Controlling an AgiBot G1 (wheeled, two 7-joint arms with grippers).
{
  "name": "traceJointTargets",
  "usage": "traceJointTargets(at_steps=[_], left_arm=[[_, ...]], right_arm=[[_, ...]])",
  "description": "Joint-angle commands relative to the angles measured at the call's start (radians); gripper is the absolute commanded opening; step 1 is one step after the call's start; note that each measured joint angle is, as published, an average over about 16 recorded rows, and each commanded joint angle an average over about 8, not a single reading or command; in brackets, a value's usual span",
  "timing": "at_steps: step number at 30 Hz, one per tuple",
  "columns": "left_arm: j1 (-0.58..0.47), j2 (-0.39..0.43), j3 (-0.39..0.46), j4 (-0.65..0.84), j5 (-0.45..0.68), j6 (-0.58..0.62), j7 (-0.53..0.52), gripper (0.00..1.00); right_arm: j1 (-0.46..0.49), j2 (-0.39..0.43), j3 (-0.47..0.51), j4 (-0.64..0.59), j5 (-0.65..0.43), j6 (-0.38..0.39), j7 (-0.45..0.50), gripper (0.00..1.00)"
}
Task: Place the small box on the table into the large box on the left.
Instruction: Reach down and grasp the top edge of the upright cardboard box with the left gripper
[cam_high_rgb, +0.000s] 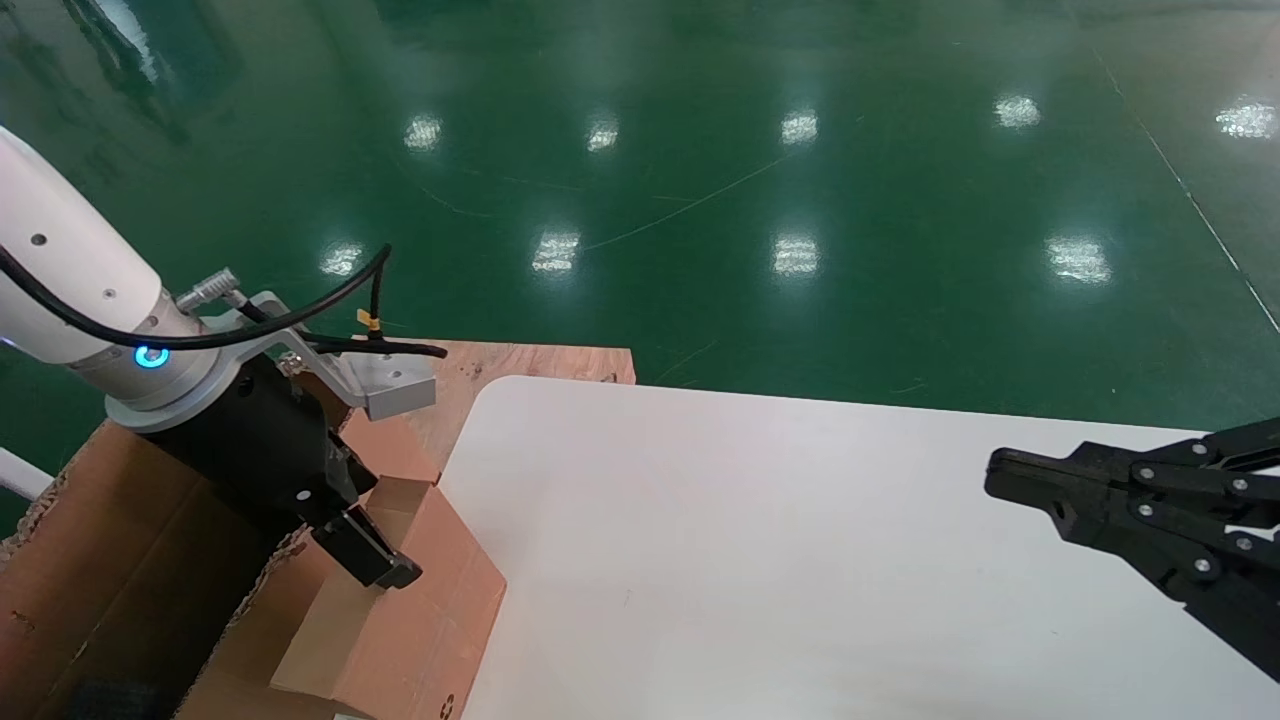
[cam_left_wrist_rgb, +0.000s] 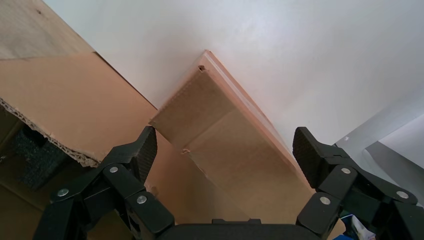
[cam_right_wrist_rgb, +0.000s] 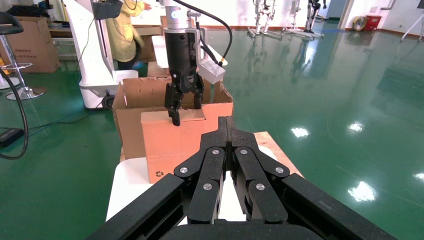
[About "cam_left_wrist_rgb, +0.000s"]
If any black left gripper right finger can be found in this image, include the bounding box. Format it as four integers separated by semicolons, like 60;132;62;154
287;126;424;240

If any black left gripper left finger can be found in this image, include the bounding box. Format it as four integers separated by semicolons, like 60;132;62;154
32;125;175;240

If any small cardboard box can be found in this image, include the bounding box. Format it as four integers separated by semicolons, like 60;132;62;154
148;49;347;240

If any large open cardboard box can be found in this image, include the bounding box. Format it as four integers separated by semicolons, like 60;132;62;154
0;0;253;240

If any blue and white scrap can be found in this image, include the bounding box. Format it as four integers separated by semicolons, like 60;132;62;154
331;213;378;240

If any black foam block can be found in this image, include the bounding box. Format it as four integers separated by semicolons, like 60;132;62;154
8;126;72;191

